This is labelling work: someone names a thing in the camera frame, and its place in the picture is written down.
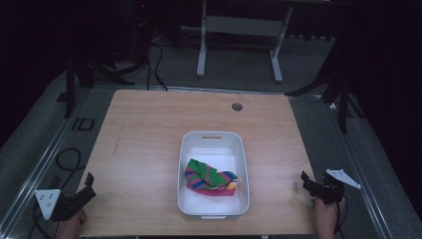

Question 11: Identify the person's right hand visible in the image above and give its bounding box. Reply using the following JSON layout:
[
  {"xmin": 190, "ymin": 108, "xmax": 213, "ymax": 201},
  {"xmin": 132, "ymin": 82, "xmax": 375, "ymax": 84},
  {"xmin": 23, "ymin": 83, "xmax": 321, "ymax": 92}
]
[{"xmin": 314, "ymin": 196, "xmax": 347, "ymax": 239}]

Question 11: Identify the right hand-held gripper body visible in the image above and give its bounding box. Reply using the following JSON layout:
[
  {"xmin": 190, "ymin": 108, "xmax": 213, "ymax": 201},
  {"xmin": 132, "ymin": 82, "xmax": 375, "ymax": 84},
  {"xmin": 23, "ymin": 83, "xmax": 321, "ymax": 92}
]
[{"xmin": 315, "ymin": 168, "xmax": 362, "ymax": 205}]

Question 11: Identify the white plastic basin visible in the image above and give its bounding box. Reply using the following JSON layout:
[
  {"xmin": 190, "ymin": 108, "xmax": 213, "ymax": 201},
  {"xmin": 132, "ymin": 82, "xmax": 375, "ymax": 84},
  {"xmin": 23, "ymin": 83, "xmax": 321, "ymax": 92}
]
[{"xmin": 177, "ymin": 130, "xmax": 251, "ymax": 220}]

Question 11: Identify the black tripod stand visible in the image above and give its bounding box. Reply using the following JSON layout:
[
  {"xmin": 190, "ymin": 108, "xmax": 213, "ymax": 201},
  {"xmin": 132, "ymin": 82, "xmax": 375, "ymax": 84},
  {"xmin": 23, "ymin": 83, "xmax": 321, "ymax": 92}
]
[
  {"xmin": 56, "ymin": 0, "xmax": 153, "ymax": 120},
  {"xmin": 285, "ymin": 29, "xmax": 367, "ymax": 134}
]

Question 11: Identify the black cable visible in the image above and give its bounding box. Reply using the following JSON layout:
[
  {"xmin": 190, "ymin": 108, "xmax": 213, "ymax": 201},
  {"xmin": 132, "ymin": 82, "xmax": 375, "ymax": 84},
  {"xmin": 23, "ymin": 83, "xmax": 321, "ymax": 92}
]
[
  {"xmin": 145, "ymin": 39, "xmax": 169, "ymax": 92},
  {"xmin": 333, "ymin": 198, "xmax": 348, "ymax": 237},
  {"xmin": 49, "ymin": 147, "xmax": 88, "ymax": 190}
]

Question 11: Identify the white metal table frame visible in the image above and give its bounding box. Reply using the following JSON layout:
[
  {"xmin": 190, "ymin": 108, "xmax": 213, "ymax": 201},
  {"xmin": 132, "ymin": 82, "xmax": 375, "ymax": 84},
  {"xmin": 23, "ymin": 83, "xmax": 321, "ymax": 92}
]
[{"xmin": 196, "ymin": 0, "xmax": 295, "ymax": 84}]

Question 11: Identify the person's left hand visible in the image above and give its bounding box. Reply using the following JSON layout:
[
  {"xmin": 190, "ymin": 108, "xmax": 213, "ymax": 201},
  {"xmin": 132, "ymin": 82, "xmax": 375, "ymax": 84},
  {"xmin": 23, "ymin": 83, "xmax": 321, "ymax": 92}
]
[{"xmin": 52, "ymin": 208, "xmax": 88, "ymax": 239}]

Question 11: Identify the colourful striped cloth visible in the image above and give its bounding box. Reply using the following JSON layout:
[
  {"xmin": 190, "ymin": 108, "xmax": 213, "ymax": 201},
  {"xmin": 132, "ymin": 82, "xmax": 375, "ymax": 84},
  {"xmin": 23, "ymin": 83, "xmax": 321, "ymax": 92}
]
[{"xmin": 184, "ymin": 158, "xmax": 239, "ymax": 197}]

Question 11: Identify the black floor bracket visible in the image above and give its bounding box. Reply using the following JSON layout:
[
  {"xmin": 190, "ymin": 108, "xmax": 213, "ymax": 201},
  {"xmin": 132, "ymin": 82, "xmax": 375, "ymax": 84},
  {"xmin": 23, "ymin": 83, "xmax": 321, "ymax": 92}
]
[{"xmin": 71, "ymin": 117, "xmax": 97, "ymax": 132}]

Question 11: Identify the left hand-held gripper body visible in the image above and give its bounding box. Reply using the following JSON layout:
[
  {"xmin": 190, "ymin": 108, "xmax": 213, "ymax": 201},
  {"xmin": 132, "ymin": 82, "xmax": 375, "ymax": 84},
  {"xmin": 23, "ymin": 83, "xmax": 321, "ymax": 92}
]
[{"xmin": 34, "ymin": 188, "xmax": 87, "ymax": 223}]

